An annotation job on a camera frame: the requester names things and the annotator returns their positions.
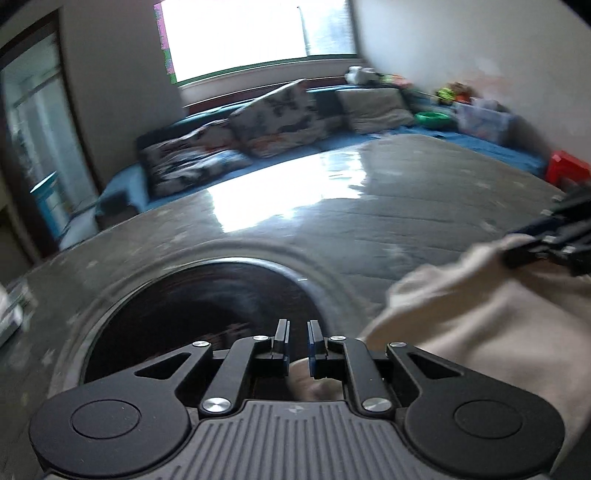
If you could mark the blue sofa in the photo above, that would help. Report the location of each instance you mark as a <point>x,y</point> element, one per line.
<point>485,147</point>

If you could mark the white plush toy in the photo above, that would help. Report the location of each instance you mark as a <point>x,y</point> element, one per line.
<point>360,74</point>

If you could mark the pile of colourful toys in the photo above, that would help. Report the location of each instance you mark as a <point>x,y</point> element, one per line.
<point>455,93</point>

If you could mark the grey cushion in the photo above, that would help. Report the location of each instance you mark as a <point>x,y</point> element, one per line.
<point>371,108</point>

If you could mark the beige garment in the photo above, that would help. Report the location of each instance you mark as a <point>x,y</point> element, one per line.
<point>485,318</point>

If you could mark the flat patterned cushion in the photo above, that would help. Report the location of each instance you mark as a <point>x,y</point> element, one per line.
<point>189,161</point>

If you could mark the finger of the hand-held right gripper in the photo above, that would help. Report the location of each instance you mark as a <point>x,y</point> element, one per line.
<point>535,227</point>
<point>526,254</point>

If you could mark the clear plastic storage box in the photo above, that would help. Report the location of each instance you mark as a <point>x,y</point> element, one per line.
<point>482,121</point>

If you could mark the large patterned cushion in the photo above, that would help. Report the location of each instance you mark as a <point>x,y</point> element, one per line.
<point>281,117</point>

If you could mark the window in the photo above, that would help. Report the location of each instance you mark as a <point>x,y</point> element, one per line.
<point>249,37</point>

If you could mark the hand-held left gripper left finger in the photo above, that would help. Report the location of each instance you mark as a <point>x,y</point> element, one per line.
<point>282,344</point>

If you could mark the green basin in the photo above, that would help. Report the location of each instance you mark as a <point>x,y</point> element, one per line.
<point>432,119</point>

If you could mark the glass door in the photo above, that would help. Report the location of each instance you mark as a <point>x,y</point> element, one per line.
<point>41,134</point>

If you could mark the black round drum opening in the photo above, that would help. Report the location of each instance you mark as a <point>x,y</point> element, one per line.
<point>184,304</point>

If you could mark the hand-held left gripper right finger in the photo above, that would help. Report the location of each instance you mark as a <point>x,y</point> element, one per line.
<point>314,346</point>

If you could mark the red plastic stool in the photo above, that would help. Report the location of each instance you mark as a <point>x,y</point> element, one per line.
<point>567,167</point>

